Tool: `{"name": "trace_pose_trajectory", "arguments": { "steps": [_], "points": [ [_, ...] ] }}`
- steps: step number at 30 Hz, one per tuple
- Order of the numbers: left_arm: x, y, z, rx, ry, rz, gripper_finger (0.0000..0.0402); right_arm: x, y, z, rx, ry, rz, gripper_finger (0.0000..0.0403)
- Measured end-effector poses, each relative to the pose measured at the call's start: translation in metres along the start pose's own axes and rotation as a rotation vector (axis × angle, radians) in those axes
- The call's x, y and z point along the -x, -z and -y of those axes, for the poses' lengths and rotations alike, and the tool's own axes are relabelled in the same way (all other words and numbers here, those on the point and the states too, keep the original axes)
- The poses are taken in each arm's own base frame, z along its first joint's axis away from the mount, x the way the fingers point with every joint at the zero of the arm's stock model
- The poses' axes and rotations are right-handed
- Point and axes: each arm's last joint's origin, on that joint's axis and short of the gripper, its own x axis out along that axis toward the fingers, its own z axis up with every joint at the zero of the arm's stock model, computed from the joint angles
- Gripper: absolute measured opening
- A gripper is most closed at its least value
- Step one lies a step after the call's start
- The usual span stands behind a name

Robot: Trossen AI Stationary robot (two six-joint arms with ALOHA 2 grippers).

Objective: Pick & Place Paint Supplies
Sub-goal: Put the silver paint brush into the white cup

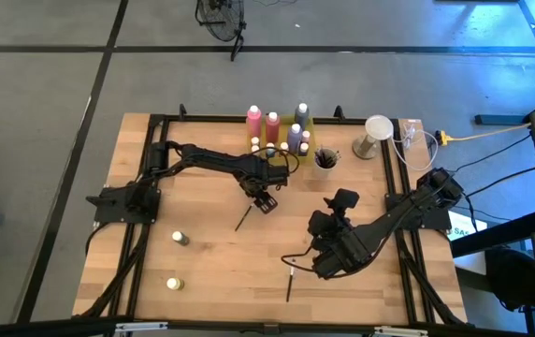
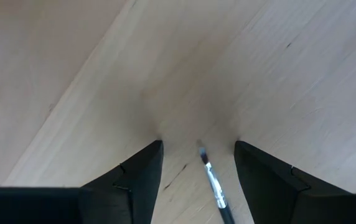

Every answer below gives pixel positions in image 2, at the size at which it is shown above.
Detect black paintbrush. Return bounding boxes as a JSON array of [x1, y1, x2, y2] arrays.
[[198, 146, 237, 224]]

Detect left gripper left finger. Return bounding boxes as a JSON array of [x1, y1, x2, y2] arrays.
[[0, 140, 164, 224]]

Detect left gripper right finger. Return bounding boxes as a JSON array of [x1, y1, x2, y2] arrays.
[[234, 141, 356, 224]]

